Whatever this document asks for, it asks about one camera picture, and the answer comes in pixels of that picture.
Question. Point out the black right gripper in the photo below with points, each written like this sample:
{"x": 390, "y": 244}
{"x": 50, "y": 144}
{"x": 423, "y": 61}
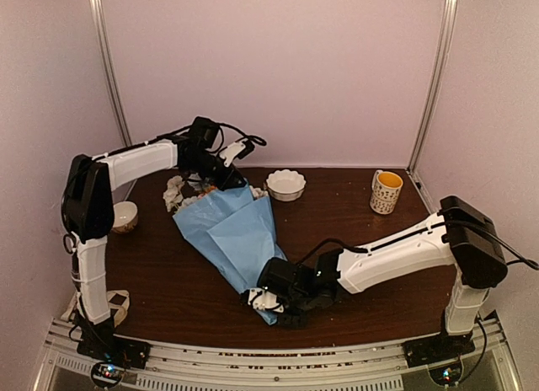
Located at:
{"x": 297, "y": 322}

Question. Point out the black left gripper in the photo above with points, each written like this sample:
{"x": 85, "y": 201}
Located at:
{"x": 225, "y": 182}

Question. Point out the white flower stem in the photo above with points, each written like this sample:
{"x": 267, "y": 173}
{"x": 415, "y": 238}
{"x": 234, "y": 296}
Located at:
{"x": 173, "y": 196}

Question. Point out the blue hydrangea flower bunch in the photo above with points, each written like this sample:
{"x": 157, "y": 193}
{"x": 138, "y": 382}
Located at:
{"x": 203, "y": 189}

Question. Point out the blue wrapping paper sheet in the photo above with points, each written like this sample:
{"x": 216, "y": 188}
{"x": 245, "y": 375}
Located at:
{"x": 236, "y": 233}

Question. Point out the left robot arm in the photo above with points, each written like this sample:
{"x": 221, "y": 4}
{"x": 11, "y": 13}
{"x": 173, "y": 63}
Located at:
{"x": 87, "y": 211}

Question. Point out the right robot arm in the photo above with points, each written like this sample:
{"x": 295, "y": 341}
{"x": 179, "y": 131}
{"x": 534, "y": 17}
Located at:
{"x": 458, "y": 234}

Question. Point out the white fluted ceramic dish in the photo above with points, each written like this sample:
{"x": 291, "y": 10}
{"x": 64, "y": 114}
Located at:
{"x": 285, "y": 185}

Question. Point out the small patterned ceramic bowl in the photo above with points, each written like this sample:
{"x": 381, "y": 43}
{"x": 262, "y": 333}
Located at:
{"x": 126, "y": 217}

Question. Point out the floral ceramic mug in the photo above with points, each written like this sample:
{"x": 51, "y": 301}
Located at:
{"x": 386, "y": 187}

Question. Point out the cream ribbon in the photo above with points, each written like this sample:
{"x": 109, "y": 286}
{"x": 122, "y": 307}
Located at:
{"x": 119, "y": 303}

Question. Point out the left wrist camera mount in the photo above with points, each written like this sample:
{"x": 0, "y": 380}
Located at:
{"x": 236, "y": 150}

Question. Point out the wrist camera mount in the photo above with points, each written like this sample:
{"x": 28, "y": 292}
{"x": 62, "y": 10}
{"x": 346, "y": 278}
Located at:
{"x": 236, "y": 150}
{"x": 262, "y": 300}

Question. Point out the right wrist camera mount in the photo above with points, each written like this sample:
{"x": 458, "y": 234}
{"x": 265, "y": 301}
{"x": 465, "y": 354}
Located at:
{"x": 262, "y": 300}

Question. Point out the front aluminium rail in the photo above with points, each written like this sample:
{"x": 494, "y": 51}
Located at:
{"x": 377, "y": 366}

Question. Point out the left aluminium corner post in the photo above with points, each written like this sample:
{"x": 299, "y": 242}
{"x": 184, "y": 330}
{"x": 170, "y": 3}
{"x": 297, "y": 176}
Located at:
{"x": 97, "y": 11}

